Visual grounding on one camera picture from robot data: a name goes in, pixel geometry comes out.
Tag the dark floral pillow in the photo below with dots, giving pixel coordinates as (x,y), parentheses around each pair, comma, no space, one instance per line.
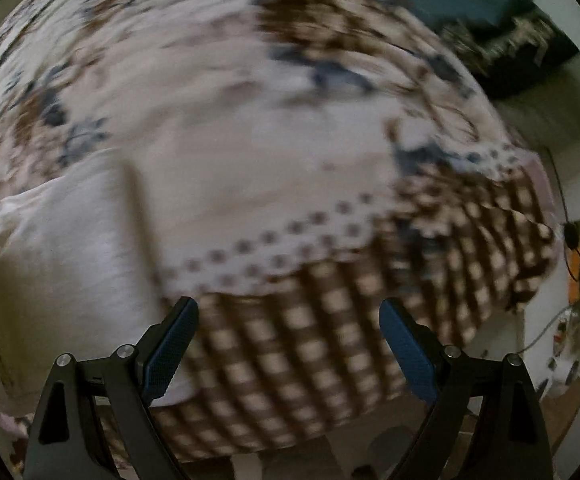
(514,55)

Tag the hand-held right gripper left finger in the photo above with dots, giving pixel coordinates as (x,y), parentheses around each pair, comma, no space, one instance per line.
(170,350)

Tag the floral checkered bedspread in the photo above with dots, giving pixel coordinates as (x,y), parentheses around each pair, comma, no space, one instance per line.
(270,110)

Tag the white pants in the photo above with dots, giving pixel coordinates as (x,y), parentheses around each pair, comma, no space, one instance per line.
(70,260)

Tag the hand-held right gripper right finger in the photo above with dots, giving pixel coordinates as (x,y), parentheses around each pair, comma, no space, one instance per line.
(409,355)

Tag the orange object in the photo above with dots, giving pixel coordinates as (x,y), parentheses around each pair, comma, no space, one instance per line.
(575,270)

